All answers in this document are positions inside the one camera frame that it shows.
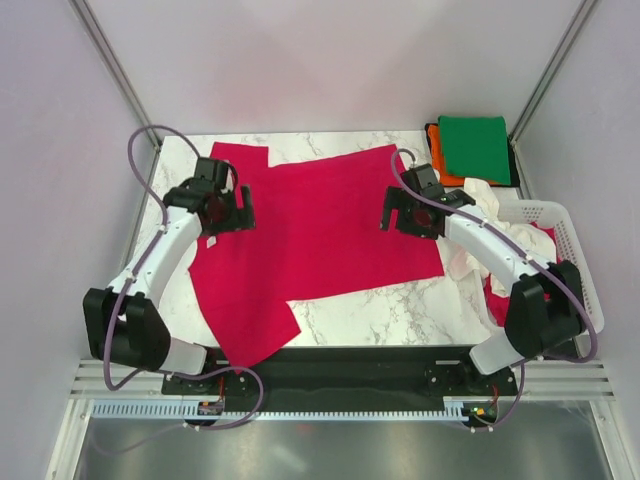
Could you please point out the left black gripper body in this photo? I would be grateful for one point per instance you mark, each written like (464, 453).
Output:
(228, 202)

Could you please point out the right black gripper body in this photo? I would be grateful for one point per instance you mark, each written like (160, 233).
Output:
(408, 212)

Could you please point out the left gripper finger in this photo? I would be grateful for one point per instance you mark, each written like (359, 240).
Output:
(245, 212)
(233, 226)

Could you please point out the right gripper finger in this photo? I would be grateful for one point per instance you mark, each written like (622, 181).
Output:
(413, 229)
(393, 202)

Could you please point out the red t shirt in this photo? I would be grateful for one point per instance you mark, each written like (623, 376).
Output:
(317, 235)
(541, 241)

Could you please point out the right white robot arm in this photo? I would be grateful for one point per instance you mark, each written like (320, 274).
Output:
(546, 306)

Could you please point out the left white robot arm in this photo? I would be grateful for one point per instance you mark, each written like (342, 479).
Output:
(122, 320)

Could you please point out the orange folded t shirt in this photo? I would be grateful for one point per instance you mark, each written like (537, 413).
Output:
(438, 159)

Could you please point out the green folded t shirt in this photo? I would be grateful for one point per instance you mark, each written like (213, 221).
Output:
(475, 147)

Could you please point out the red t shirt in basket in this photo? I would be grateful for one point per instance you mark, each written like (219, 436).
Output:
(541, 241)

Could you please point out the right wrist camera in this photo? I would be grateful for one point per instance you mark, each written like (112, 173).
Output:
(423, 179)

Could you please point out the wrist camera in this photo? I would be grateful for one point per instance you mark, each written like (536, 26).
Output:
(423, 179)
(214, 176)

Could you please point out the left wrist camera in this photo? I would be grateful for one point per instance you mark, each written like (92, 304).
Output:
(214, 176)

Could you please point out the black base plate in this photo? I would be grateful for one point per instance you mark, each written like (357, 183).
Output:
(352, 379)

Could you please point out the white slotted cable duct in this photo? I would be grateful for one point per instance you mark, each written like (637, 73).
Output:
(194, 408)

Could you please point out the left aluminium frame post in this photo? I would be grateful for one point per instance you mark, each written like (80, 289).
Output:
(101, 43)

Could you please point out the aluminium frame post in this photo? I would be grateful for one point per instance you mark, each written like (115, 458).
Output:
(565, 45)
(101, 43)

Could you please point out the right aluminium frame post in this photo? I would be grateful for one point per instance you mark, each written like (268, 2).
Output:
(565, 45)

